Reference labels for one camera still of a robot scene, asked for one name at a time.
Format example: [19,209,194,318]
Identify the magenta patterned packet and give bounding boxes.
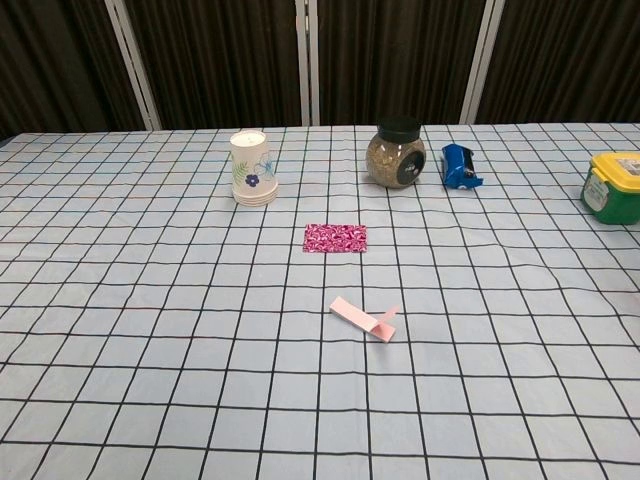
[302,224,370,254]

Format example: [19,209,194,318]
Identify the blue snack packet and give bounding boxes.
[440,143,485,191]

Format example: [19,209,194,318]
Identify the black folding screen panel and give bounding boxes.
[462,0,640,126]
[105,0,312,132]
[0,0,161,142]
[305,0,504,127]

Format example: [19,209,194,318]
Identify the small pink patterned object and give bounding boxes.
[329,295,397,346]

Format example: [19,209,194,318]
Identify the floral paper cup stack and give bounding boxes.
[229,129,279,208]

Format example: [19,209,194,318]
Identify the green container with yellow lid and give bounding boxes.
[579,152,640,225]

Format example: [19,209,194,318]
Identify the glass jar with black lid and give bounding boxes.
[366,115,427,189]

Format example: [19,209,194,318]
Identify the blue checked tablecloth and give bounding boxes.
[0,121,640,480]

